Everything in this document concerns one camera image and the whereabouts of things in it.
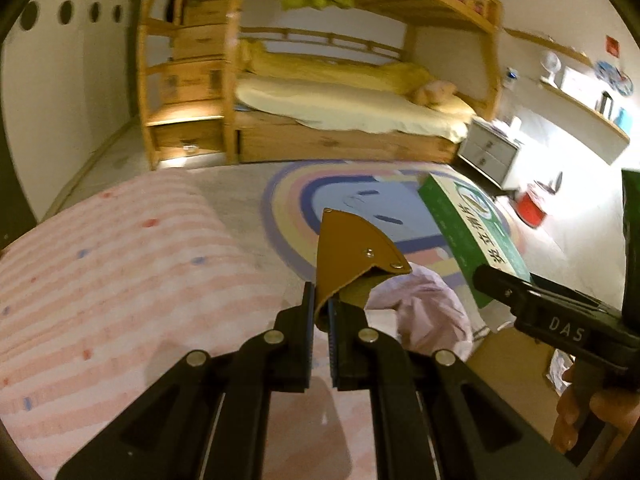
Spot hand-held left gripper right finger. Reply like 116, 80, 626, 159
325, 297, 586, 480

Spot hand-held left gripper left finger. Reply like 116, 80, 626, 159
55, 280, 317, 480

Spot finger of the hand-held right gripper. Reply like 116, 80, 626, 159
472, 265, 532, 320

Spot green and white box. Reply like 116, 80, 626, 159
417, 172, 532, 309

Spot brown leather triangular pouch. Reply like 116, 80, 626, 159
316, 207, 413, 333

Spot person's right hand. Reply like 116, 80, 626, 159
552, 362, 640, 453

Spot cardboard box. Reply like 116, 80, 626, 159
400, 305, 576, 461

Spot pink plastic bag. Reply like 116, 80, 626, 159
365, 265, 473, 361

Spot red bucket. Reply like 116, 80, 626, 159
515, 182, 548, 226

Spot white nightstand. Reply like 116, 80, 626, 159
457, 119, 523, 188

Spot rainbow rug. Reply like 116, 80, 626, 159
262, 160, 526, 281

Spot wooden bunk bed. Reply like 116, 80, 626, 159
230, 0, 503, 165

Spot pink plush toy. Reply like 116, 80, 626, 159
412, 80, 458, 107

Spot white desk fan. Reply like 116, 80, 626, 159
539, 51, 563, 86

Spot cream bed sheet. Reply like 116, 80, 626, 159
235, 77, 476, 143

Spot blue patterned plate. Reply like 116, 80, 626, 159
595, 60, 633, 96

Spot yellow blanket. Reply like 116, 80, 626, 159
240, 40, 436, 96

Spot wooden stair drawers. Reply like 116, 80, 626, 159
137, 0, 241, 171

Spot wooden wall shelf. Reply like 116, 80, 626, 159
537, 80, 631, 147
502, 27, 593, 66

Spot white picture frame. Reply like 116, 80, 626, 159
560, 66, 601, 103

